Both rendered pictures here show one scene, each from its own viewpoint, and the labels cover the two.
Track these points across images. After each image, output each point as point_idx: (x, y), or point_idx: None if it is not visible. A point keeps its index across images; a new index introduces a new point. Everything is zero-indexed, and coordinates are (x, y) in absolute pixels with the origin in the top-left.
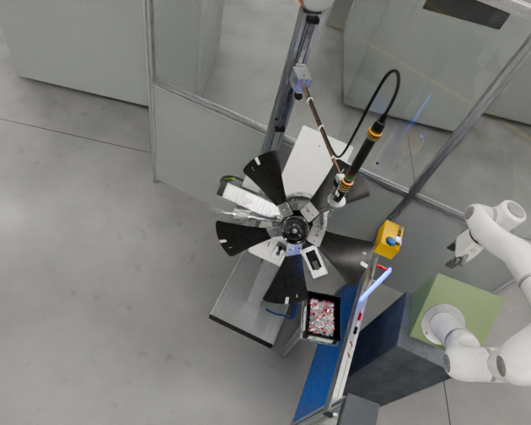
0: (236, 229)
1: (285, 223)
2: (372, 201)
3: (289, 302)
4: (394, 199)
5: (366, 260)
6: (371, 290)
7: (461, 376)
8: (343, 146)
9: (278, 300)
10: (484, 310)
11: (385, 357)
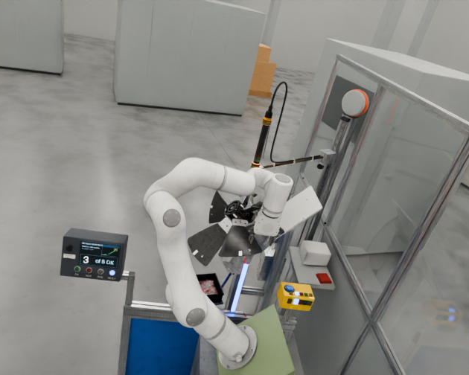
0: (218, 199)
1: (232, 202)
2: (348, 319)
3: (195, 255)
4: (361, 321)
5: (245, 253)
6: (235, 292)
7: (167, 286)
8: (317, 204)
9: (192, 247)
10: (271, 364)
11: (194, 358)
